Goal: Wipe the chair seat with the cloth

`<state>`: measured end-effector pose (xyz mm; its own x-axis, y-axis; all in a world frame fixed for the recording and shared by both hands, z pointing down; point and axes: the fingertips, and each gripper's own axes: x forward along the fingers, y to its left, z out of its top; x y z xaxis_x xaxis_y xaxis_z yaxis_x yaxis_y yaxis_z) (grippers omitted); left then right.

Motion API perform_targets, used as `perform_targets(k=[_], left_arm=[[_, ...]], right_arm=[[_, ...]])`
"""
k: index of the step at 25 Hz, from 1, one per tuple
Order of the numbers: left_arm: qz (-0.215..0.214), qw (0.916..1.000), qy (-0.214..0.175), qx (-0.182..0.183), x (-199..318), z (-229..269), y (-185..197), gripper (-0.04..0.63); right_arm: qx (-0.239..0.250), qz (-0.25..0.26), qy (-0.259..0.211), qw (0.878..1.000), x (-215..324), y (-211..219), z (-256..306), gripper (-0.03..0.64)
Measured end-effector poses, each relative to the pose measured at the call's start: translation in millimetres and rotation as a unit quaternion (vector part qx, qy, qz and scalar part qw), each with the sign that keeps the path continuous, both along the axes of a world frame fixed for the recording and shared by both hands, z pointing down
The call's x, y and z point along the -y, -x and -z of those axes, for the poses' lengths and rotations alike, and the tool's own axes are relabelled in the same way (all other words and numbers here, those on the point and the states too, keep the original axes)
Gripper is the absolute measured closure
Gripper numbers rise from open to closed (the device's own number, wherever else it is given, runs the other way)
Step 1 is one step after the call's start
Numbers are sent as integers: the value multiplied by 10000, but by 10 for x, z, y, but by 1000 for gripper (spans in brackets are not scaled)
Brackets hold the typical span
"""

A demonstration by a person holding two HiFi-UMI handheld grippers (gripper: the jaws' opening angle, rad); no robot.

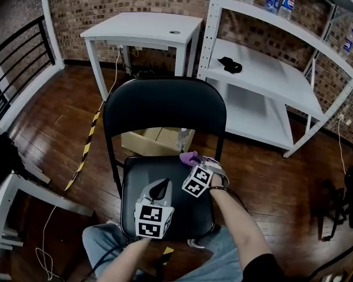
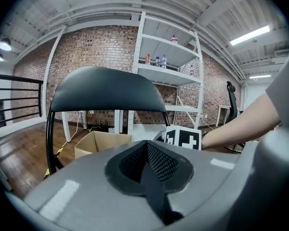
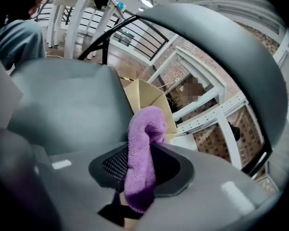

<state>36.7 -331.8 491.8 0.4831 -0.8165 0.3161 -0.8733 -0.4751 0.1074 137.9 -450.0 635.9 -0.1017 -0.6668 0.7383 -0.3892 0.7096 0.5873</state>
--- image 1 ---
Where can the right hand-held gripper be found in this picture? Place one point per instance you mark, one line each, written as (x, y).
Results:
(197, 181)

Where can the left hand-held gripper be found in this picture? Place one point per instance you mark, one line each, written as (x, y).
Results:
(148, 216)

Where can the purple cloth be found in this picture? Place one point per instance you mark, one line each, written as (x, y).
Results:
(186, 158)

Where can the person's right forearm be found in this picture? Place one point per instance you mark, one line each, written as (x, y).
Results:
(241, 234)

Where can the person's left forearm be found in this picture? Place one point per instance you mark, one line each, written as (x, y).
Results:
(126, 260)

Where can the person's right hand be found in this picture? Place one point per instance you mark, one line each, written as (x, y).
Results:
(216, 182)

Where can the clear plastic bottle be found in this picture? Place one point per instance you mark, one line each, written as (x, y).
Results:
(182, 140)

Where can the person's left white shoe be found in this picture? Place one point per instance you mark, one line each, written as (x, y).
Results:
(113, 223)

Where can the person's white shoe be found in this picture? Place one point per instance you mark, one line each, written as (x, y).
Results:
(196, 243)
(113, 223)

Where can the open cardboard box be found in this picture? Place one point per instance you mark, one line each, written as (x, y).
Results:
(147, 145)

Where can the short yellow black tape strip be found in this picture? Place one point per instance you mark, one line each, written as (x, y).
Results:
(167, 255)

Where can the person's right white shoe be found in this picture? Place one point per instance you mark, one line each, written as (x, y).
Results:
(196, 243)

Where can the black folding chair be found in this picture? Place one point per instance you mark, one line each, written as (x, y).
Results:
(164, 104)

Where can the person's left leg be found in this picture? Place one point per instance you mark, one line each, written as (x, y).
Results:
(100, 242)

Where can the person's leg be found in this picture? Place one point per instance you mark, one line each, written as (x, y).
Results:
(223, 260)
(100, 242)

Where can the long yellow black floor tape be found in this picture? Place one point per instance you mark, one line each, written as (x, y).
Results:
(89, 137)

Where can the person's right leg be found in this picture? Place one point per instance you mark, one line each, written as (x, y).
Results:
(223, 260)

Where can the white metal shelf rack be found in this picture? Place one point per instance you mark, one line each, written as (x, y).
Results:
(261, 75)

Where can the white desk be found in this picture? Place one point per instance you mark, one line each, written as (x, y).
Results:
(47, 197)

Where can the person's black shirt sleeve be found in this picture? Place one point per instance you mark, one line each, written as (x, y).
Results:
(263, 269)

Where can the small white table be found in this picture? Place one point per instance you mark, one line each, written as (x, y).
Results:
(141, 25)

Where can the black fabric bag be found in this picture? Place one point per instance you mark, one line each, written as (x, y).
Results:
(3, 157)

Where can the black metal stand legs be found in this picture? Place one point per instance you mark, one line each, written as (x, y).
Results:
(335, 260)

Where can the black metal railing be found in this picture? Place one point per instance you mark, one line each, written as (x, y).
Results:
(47, 43)

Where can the white steel column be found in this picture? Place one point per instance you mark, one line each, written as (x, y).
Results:
(51, 19)

